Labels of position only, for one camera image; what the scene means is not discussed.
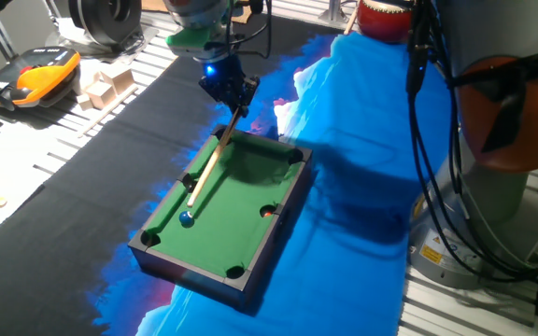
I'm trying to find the large wooden cube block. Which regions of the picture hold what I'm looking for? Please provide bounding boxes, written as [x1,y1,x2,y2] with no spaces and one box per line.
[100,64,135,95]

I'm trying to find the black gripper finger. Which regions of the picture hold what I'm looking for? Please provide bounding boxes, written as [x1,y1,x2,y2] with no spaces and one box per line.
[239,77,261,118]
[198,77,240,116]

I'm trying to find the red drum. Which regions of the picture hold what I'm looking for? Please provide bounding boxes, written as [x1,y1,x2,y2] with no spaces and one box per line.
[356,0,415,44]

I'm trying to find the wooden pool cue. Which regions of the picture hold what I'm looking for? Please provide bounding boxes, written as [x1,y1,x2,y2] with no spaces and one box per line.
[186,107,245,209]

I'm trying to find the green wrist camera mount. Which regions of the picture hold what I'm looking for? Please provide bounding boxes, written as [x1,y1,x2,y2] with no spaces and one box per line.
[164,25,237,62]

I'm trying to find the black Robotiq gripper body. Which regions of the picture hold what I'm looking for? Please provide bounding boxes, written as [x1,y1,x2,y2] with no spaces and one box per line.
[198,54,249,102]

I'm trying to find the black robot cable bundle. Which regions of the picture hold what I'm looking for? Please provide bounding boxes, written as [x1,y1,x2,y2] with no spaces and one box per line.
[224,0,538,284]

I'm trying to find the thin metal tripod leg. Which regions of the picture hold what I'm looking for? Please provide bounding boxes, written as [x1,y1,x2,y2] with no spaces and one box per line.
[42,0,64,21]

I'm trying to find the wooden drumstick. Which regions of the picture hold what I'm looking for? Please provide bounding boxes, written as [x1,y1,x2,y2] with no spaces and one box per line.
[343,7,360,36]

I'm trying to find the medium wooden cube block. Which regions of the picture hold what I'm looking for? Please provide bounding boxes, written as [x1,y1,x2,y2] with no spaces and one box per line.
[85,81,117,110]

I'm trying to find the mini green pool table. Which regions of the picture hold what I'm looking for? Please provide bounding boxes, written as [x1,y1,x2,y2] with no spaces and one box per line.
[127,123,314,313]

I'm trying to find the black round fan housing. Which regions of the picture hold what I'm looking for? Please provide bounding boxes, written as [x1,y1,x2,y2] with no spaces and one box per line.
[66,0,143,48]

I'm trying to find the blue black printed cloth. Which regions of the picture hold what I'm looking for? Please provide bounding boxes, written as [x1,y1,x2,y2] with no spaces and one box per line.
[0,11,460,336]

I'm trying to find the wooden blocks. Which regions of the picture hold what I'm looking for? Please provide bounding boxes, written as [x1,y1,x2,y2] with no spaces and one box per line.
[78,83,139,138]

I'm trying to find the orange black teach pendant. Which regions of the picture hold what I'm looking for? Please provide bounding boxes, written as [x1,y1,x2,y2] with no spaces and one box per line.
[0,46,82,112]

